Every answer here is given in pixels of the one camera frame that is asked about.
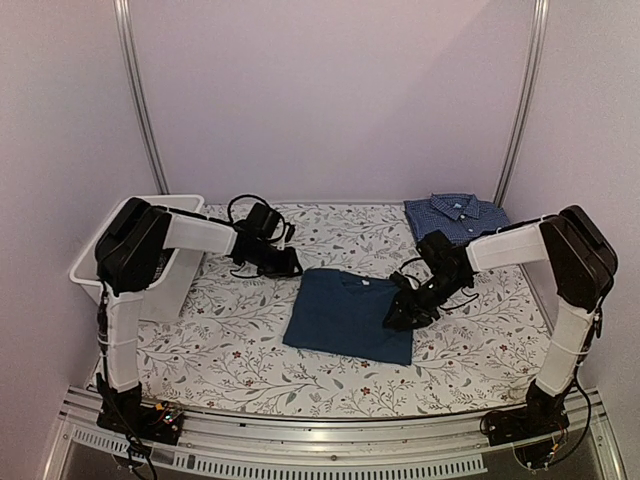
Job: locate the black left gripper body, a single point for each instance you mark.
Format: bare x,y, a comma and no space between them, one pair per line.
271,265

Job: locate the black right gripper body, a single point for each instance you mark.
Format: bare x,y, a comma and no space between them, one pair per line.
425,305

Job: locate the teal blue garment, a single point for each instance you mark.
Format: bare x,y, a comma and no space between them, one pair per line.
341,313

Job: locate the blue plaid button shirt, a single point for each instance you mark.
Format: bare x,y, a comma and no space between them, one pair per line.
460,217

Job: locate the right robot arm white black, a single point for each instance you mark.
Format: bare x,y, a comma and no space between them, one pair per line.
583,264

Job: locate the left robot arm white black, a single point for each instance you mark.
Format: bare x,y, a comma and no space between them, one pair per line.
127,256

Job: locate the white plastic laundry bin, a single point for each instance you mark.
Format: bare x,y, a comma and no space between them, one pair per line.
170,290

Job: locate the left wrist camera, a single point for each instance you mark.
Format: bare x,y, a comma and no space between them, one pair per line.
262,221

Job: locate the aluminium front rail base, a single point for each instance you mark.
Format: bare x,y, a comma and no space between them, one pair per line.
228,445

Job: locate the right aluminium frame post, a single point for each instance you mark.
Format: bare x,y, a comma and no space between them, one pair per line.
531,71

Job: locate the aluminium frame post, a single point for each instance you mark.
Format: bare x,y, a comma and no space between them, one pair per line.
124,25
531,71

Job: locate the left aluminium frame post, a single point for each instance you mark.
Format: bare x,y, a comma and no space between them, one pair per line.
124,25

